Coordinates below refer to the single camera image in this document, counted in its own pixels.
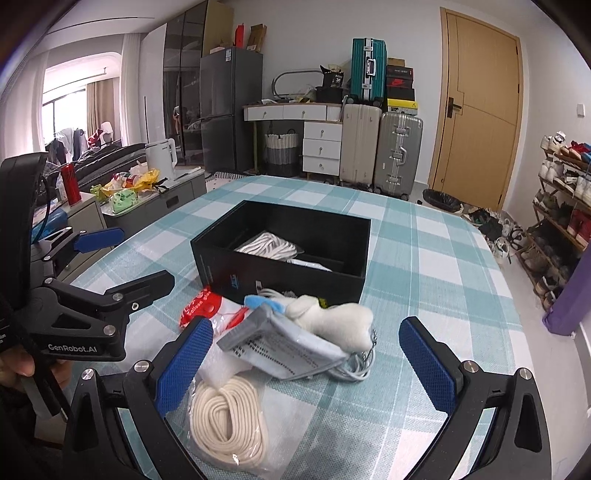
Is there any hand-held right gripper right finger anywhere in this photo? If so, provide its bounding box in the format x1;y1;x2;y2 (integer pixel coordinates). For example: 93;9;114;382
398;316;552;480

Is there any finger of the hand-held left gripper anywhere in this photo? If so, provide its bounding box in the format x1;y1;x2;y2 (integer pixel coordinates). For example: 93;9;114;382
28;270;176;339
32;227;125;274

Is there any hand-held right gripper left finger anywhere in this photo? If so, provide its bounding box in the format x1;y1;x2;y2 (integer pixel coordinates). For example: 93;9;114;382
62;316;214;480

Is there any cream rope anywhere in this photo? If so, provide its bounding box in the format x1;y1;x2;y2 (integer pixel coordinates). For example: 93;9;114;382
187;369;278;479

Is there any red and white packet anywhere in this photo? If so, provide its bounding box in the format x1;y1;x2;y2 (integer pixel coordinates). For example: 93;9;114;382
178;285;252;344

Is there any grey cable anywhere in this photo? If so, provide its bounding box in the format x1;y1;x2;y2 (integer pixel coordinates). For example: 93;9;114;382
256;288;379;384

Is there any black cardboard box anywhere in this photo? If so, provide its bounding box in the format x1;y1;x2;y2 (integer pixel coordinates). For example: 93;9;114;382
190;199;372;311

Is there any grey printed packet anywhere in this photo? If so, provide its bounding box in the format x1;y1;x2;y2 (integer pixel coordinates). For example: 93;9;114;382
216;305;352;381

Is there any white and blue plush toy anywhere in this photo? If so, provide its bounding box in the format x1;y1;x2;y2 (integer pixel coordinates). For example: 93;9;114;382
244;294;375;352

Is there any person's left hand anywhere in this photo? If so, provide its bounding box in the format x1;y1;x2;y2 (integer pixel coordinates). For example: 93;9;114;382
0;347;37;387

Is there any green plastic bag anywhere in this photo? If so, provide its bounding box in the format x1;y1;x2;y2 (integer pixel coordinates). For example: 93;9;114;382
111;190;139;216

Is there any red bottle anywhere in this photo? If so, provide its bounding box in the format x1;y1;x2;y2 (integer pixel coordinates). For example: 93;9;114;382
60;162;83;206

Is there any yellow plastic bag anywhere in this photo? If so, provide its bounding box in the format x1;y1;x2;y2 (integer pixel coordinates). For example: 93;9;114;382
104;168;160;193

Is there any dark sofa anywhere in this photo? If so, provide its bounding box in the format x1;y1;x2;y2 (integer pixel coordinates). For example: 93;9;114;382
74;143;149;190

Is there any grey low cabinet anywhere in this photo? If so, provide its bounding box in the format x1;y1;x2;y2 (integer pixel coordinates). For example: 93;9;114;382
99;168;207;232

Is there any white electric kettle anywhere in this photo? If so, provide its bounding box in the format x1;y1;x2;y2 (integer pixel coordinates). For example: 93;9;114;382
145;138;177;182

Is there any teal checked tablecloth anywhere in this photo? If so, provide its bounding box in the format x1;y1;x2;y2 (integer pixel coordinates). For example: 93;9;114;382
69;174;552;480

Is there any beige curtain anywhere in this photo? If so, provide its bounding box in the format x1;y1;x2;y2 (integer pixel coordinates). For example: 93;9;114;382
85;80;122;139

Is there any pile of shoes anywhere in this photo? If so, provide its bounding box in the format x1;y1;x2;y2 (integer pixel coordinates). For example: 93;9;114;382
462;208;527;267

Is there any white flat packet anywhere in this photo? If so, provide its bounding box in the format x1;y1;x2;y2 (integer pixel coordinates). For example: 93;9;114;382
288;257;334;273

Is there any black trash bag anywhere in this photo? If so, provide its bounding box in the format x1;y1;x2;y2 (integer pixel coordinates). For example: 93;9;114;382
422;188;465;214

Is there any glass door wardrobe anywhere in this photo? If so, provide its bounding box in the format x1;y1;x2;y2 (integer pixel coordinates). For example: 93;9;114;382
161;0;208;168

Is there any dark grey refrigerator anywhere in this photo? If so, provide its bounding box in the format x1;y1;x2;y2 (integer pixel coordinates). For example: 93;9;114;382
199;46;264;174

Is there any woven laundry basket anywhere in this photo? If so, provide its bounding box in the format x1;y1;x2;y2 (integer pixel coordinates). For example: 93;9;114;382
264;130;298;178

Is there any silver suitcase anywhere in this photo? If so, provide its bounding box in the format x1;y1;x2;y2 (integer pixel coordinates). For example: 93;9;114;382
373;111;424;200

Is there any white dresser desk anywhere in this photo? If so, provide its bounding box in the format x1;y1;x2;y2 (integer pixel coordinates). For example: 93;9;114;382
243;102;345;179

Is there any beige suitcase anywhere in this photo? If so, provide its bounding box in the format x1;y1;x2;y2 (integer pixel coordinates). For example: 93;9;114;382
339;102;383;188

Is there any tall cardboard box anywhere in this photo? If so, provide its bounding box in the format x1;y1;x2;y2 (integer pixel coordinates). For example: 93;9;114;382
203;0;234;57

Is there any wooden shoe rack with shoes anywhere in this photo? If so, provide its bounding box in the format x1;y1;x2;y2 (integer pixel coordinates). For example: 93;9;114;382
519;131;591;305

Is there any wooden door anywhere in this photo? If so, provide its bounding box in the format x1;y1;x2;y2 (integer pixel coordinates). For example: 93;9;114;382
427;7;525;212

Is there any black and yellow shoe box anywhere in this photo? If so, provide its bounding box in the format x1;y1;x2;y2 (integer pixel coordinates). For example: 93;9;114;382
386;88;419;114

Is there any black printed bag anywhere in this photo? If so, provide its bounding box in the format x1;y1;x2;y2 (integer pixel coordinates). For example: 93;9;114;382
320;65;348;90

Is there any stack of shoe boxes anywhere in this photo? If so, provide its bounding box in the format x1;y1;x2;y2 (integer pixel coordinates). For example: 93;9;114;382
385;65;415;89

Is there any teal suitcase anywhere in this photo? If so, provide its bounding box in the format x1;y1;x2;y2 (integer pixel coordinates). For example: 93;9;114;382
349;38;387;103

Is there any white rope coil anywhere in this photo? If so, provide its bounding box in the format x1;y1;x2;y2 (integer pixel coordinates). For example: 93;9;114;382
235;232;300;264

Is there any metal oval frame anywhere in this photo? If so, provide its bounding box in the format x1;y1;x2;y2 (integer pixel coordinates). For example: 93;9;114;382
272;70;324;100

